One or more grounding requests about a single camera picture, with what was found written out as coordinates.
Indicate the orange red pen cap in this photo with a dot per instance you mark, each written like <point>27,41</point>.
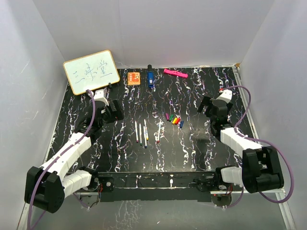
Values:
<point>177,121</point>

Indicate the orange notebook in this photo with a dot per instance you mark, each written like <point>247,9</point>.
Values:
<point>133,78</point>

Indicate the white pen blue tip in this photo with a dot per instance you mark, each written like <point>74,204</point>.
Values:
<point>145,138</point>

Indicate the white pen purple tip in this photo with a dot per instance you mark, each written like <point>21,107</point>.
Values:
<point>136,132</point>

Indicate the pink plastic clip bar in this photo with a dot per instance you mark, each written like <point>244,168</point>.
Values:
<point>175,73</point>

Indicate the white pen green tip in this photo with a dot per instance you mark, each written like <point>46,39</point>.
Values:
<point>140,133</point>

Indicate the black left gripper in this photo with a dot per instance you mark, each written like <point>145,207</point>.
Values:
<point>116,115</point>

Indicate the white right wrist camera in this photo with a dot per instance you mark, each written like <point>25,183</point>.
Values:
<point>225,95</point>

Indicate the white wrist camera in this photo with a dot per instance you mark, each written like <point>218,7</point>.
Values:
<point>225,95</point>
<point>99,96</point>

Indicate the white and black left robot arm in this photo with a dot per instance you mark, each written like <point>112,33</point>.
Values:
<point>48,185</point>

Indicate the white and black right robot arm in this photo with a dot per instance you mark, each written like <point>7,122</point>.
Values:
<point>260,170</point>

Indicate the small wood-framed whiteboard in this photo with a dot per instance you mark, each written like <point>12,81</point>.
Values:
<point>91,72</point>

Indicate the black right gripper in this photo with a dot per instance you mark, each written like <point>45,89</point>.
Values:
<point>207,101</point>

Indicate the white pen red tip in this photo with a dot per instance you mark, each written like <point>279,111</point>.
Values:
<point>159,131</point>

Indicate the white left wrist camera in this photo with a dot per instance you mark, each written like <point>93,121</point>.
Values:
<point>99,96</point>

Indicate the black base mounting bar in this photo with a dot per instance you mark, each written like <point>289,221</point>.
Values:
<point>162,186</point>

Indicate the blue whiteboard eraser marker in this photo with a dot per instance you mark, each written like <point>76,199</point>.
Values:
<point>150,76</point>

